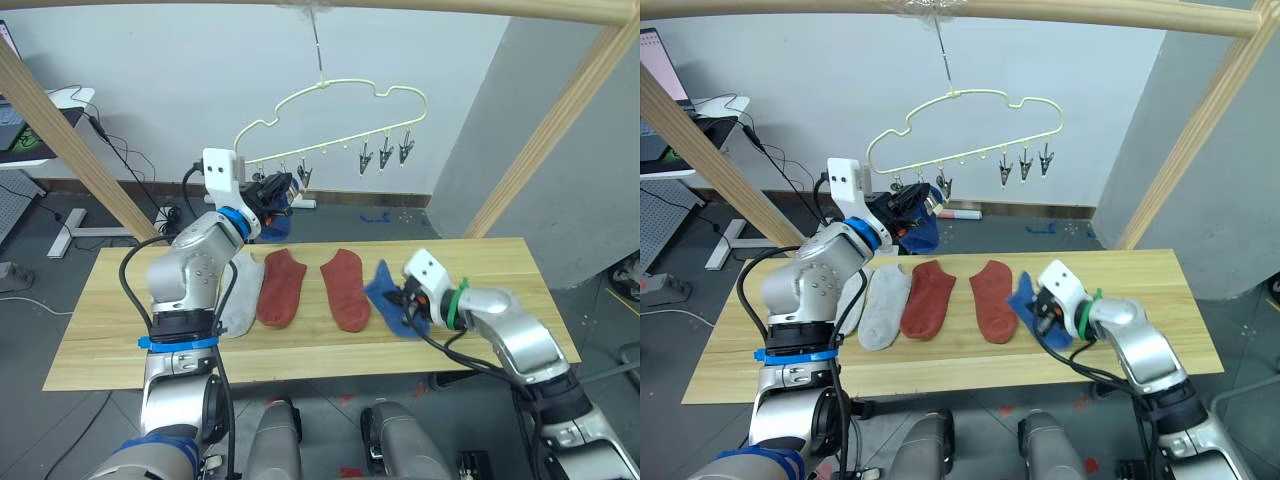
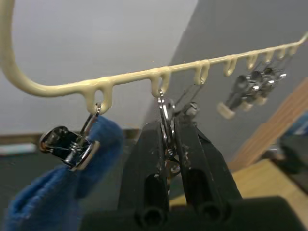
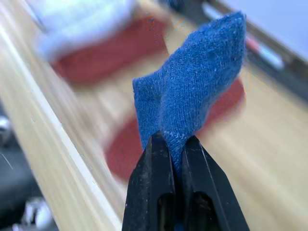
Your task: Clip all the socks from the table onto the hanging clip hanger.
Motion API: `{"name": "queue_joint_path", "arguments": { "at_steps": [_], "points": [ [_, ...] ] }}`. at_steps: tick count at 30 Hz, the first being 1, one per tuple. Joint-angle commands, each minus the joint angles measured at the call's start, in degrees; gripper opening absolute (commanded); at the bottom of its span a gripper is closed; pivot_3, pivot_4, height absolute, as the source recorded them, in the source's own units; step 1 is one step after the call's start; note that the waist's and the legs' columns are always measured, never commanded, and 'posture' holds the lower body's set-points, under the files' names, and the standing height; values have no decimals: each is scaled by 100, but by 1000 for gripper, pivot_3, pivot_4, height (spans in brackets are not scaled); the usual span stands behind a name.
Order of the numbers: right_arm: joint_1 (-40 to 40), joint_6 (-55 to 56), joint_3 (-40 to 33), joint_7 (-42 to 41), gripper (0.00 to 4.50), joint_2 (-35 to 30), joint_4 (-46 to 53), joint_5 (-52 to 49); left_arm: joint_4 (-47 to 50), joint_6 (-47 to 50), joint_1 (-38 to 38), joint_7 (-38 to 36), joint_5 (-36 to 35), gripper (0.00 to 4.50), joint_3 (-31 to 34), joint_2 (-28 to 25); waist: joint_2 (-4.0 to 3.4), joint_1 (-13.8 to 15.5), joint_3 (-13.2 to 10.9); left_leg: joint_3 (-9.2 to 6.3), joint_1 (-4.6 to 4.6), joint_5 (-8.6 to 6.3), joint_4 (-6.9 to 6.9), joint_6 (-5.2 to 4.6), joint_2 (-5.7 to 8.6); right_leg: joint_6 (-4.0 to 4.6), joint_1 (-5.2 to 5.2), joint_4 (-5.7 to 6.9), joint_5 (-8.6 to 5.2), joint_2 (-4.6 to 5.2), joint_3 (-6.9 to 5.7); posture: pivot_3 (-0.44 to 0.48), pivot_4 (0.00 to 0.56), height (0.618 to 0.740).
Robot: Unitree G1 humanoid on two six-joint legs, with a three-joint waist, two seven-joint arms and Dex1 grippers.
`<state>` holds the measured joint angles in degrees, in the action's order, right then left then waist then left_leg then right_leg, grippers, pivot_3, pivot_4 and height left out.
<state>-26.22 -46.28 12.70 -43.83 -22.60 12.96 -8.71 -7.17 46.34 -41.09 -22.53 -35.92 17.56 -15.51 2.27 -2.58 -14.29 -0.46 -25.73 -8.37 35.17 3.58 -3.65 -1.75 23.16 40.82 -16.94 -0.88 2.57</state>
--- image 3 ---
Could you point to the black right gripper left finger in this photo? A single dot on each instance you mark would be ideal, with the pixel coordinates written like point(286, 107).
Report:
point(146, 187)

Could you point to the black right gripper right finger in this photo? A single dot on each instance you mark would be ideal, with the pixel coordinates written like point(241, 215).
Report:
point(209, 192)

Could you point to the blue sock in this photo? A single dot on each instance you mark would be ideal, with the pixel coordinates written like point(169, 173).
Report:
point(199, 79)

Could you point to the red sock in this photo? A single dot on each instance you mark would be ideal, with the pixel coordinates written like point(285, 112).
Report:
point(108, 55)
point(130, 154)

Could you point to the white sock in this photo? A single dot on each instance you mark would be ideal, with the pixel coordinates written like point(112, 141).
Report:
point(77, 26)

